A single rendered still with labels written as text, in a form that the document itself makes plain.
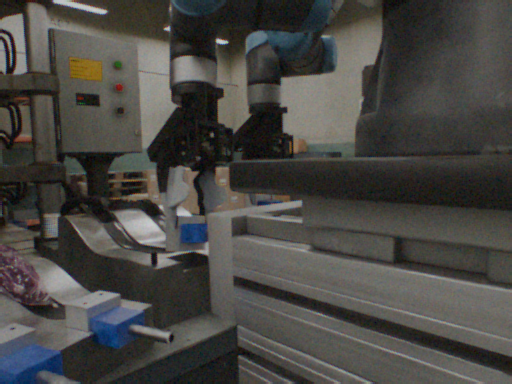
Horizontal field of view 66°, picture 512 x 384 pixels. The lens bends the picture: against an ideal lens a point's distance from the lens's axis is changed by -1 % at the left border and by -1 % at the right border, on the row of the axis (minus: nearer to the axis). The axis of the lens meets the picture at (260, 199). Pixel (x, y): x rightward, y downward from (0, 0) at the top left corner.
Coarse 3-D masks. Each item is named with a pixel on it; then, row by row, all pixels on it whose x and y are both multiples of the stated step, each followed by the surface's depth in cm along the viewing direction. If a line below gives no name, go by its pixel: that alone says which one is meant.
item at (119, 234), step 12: (84, 204) 84; (108, 204) 87; (120, 204) 90; (132, 204) 90; (144, 204) 93; (156, 204) 91; (96, 216) 80; (108, 216) 84; (156, 216) 89; (108, 228) 79; (120, 228) 80; (120, 240) 77; (132, 240) 77; (144, 252) 68; (168, 252) 68
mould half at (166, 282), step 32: (64, 224) 79; (96, 224) 78; (128, 224) 82; (64, 256) 80; (96, 256) 70; (128, 256) 65; (160, 256) 63; (96, 288) 71; (128, 288) 62; (160, 288) 57; (192, 288) 61; (160, 320) 57
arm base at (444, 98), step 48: (384, 0) 24; (432, 0) 20; (480, 0) 19; (384, 48) 23; (432, 48) 20; (480, 48) 18; (384, 96) 22; (432, 96) 19; (480, 96) 18; (384, 144) 22; (432, 144) 19; (480, 144) 18
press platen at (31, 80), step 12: (36, 72) 109; (0, 84) 107; (12, 84) 108; (24, 84) 108; (36, 84) 109; (48, 84) 110; (12, 96) 116; (24, 96) 119; (12, 108) 151; (12, 120) 154; (0, 132) 166; (12, 132) 158; (12, 144) 162
